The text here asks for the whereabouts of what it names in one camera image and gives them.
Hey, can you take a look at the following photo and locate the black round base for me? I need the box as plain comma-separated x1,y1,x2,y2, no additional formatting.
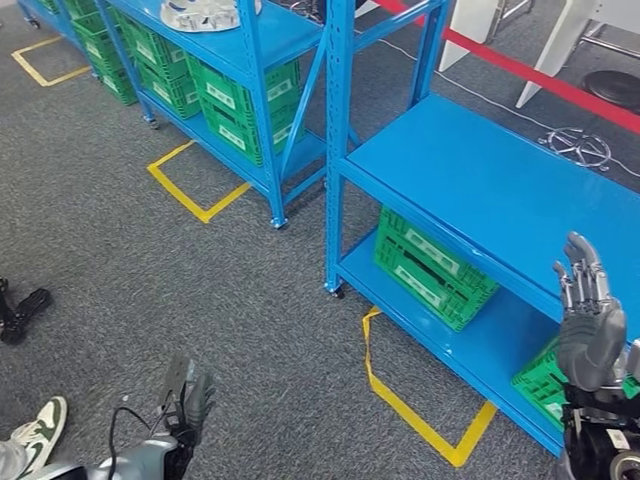
580,68,640,112

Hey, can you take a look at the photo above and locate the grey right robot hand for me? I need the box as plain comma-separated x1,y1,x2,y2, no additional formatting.
552,231,629,393

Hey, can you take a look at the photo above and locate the chrome chair base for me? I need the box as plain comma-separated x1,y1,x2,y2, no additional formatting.
537,126,613,174

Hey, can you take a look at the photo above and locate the black left wrist camera bracket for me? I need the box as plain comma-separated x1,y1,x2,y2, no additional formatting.
158,353,198,420

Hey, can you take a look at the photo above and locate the yellow floor tape square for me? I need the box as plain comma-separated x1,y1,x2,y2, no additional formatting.
10,34,93,89

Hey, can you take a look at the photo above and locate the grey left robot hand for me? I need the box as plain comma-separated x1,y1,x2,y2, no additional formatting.
166,370,217,480

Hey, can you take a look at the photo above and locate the white panel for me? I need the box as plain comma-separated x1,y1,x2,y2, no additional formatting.
515,0,640,111
438,0,507,73

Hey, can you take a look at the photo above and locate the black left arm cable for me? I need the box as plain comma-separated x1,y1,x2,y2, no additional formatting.
106,405,151,480

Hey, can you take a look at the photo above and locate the blue metal shelf rack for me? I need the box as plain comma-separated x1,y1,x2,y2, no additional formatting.
92,0,331,231
323,0,640,460
16,0,101,81

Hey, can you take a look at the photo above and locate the person's foot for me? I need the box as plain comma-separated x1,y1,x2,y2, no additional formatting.
8,395,69,476

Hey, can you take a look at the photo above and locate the red floor barrier strip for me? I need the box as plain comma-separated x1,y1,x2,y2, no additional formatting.
374,0,640,138

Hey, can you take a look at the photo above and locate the pale wheel cover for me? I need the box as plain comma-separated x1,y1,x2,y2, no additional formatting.
159,0,263,34

